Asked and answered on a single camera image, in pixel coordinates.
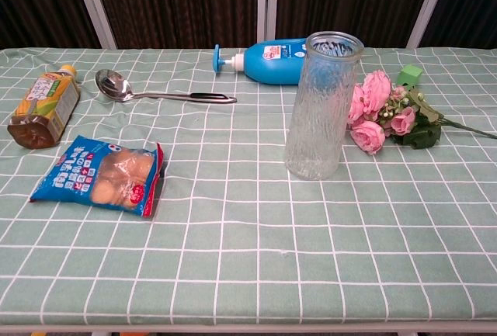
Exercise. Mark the pink artificial flower bouquet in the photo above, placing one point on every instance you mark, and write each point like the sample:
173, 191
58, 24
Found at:
374, 116

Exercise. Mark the clear textured glass vase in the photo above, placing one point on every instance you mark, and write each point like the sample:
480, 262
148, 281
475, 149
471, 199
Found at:
320, 118

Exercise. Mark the blue pump lotion bottle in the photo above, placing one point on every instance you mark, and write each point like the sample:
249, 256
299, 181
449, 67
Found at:
272, 62

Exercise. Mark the green checked tablecloth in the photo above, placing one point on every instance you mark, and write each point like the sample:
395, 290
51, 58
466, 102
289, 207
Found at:
248, 254

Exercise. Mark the blue snack bag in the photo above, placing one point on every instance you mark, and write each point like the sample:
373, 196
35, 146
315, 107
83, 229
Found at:
103, 177

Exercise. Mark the green cube block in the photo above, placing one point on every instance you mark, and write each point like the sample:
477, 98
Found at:
411, 76

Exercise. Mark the yellow capped tea bottle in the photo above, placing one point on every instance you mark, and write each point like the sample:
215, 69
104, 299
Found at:
44, 107

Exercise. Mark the white folding screen frame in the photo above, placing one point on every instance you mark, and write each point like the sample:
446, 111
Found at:
264, 2

